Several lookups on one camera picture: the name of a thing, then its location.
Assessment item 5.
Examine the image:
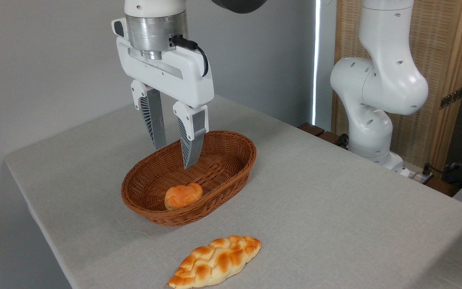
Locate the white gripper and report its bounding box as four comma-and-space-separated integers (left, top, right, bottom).
111, 18, 215, 170

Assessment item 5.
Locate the small round bread roll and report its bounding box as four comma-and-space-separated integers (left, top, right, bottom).
164, 183, 203, 211

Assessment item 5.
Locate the long braided bread loaf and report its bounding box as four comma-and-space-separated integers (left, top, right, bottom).
166, 235, 262, 289

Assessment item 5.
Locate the brown oval wicker basket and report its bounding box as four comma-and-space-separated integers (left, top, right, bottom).
121, 130, 257, 227

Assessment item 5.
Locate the dark brown wooden block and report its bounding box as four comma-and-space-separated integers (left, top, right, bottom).
318, 131, 349, 150
298, 122, 326, 137

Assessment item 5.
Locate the grey tablecloth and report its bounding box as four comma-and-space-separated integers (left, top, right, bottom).
4, 94, 462, 289

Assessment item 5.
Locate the wooden rattan folding screen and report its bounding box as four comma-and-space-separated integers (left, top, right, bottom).
331, 0, 462, 174

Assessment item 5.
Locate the dark metal screen hinge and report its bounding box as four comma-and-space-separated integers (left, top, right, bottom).
440, 86, 462, 110

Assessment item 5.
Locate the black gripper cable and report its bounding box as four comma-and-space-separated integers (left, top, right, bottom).
172, 35, 209, 77

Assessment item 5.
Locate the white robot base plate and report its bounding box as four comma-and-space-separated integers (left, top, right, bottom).
379, 152, 434, 185

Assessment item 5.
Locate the black cable bundle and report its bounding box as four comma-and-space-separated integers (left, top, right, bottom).
421, 162, 462, 190

